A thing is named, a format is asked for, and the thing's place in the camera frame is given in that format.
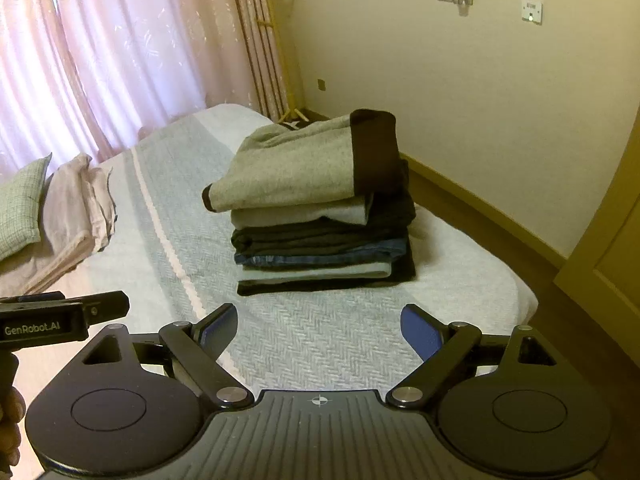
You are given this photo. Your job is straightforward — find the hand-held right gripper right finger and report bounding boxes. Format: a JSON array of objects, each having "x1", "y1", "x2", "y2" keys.
[{"x1": 386, "y1": 304, "x2": 559, "y2": 409}]

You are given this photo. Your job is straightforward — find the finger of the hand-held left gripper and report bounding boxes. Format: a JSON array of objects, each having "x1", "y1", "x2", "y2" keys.
[{"x1": 82, "y1": 291, "x2": 131, "y2": 325}]

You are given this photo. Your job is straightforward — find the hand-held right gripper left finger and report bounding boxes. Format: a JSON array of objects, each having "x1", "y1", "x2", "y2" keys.
[{"x1": 80, "y1": 302, "x2": 255, "y2": 409}]

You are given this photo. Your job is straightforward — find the grey black sweatshirt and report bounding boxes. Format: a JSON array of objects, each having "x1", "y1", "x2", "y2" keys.
[{"x1": 202, "y1": 109, "x2": 410, "y2": 213}]

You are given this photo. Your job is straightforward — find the stack of folded clothes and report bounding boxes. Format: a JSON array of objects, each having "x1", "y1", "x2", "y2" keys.
[{"x1": 231, "y1": 159, "x2": 417, "y2": 257}]

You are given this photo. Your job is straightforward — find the person's left hand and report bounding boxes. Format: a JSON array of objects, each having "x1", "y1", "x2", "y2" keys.
[{"x1": 0, "y1": 385, "x2": 27, "y2": 467}]

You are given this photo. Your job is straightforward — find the folded beige blanket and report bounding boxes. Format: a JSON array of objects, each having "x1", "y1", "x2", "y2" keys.
[{"x1": 0, "y1": 154, "x2": 119, "y2": 297}]

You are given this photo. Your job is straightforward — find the folded black pants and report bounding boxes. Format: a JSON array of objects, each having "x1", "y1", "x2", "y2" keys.
[{"x1": 236, "y1": 240, "x2": 418, "y2": 297}]

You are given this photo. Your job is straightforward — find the folded light grey garment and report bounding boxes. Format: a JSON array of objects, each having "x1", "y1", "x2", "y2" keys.
[{"x1": 240, "y1": 259, "x2": 394, "y2": 284}]

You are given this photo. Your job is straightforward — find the green checked pillow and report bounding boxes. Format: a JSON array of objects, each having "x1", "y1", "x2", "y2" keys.
[{"x1": 0, "y1": 152, "x2": 54, "y2": 264}]

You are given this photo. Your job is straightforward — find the folded blue jeans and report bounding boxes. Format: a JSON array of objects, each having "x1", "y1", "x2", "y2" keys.
[{"x1": 235, "y1": 239, "x2": 410, "y2": 267}]

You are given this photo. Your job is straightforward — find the wooden baseboard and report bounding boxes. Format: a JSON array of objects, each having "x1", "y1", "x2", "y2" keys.
[{"x1": 304, "y1": 106, "x2": 570, "y2": 267}]

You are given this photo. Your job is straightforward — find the wooden door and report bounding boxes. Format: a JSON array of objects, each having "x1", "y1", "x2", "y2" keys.
[{"x1": 552, "y1": 107, "x2": 640, "y2": 343}]

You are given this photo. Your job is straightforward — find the sheer pink curtain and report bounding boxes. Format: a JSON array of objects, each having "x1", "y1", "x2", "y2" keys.
[{"x1": 0, "y1": 0, "x2": 253, "y2": 177}]

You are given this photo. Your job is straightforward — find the wooden coat rack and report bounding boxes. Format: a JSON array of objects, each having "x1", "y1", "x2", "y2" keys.
[{"x1": 240, "y1": 0, "x2": 315, "y2": 128}]

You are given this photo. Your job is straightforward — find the white wall switch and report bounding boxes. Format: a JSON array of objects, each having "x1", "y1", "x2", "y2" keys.
[{"x1": 520, "y1": 0, "x2": 544, "y2": 26}]

